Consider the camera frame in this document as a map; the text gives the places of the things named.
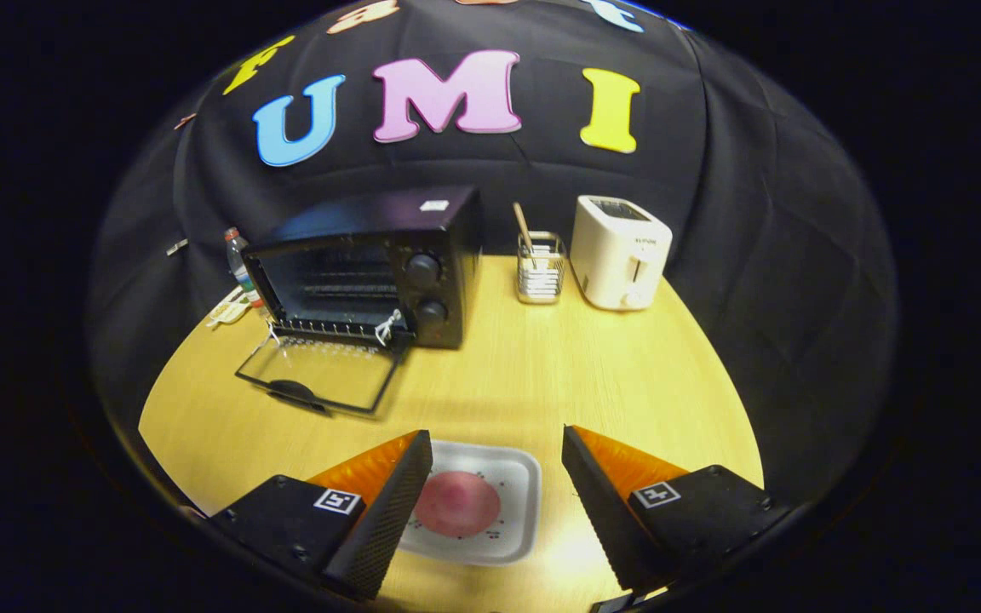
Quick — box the clear utensil holder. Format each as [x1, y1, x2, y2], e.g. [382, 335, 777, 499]
[516, 232, 566, 305]

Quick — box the clear plastic water bottle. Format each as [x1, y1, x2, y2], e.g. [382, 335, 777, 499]
[224, 227, 266, 309]

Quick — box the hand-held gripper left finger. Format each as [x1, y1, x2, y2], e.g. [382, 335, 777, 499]
[209, 430, 433, 601]

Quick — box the wooden stick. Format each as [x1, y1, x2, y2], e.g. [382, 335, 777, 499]
[513, 203, 536, 256]

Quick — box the white toaster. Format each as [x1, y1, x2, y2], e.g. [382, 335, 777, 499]
[570, 195, 674, 312]

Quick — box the black toaster oven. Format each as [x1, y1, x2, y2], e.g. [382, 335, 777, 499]
[235, 186, 485, 418]

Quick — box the round pink meat patty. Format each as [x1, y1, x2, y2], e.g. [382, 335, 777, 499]
[414, 471, 503, 539]

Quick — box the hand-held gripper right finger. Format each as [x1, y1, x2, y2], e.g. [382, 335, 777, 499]
[561, 425, 794, 597]

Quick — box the white square plate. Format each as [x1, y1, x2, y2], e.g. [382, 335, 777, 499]
[397, 440, 542, 567]

